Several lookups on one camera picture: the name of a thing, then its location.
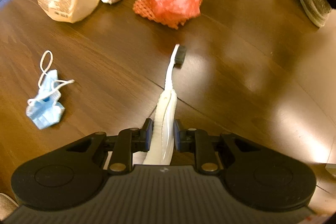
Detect blue face mask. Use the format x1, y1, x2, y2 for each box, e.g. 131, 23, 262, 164
26, 50, 75, 130

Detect white toothbrush black bristles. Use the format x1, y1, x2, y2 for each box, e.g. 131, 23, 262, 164
143, 44, 186, 165

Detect orange foam fruit net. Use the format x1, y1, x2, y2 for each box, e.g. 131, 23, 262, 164
133, 0, 187, 30

